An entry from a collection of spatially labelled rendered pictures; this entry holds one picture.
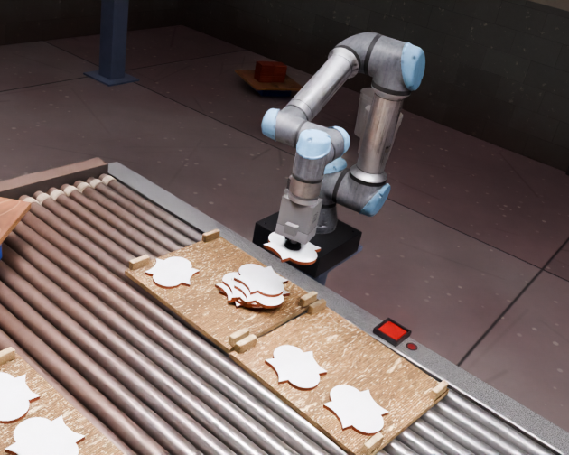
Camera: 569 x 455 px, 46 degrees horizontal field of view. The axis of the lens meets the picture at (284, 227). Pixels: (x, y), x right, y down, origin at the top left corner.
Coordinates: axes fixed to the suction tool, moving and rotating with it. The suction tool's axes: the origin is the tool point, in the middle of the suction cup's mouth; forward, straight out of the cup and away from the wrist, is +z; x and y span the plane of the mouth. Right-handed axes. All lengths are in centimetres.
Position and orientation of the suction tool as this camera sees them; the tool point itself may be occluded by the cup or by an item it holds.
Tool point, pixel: (292, 249)
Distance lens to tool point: 171.5
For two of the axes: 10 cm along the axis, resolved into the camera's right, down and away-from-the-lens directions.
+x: 4.2, -3.8, 8.3
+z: -1.7, 8.6, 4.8
